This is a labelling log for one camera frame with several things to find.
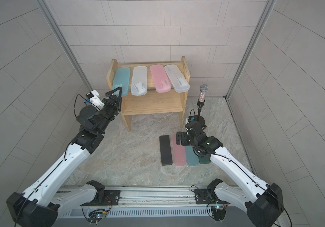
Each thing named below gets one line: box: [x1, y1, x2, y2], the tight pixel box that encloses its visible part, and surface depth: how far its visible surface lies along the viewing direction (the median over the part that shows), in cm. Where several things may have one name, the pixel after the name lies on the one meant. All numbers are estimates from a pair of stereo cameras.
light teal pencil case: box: [112, 67, 131, 97], surface depth 69 cm
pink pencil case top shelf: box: [149, 64, 172, 94], surface depth 69 cm
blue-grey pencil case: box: [185, 145, 200, 166], surface depth 85 cm
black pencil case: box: [159, 134, 173, 166], surface depth 89 cm
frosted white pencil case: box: [164, 64, 191, 94], surface depth 68 cm
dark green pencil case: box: [198, 153, 212, 165], surface depth 84 cm
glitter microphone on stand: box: [193, 83, 209, 126], surface depth 89 cm
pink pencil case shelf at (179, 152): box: [171, 133, 187, 167], surface depth 86 cm
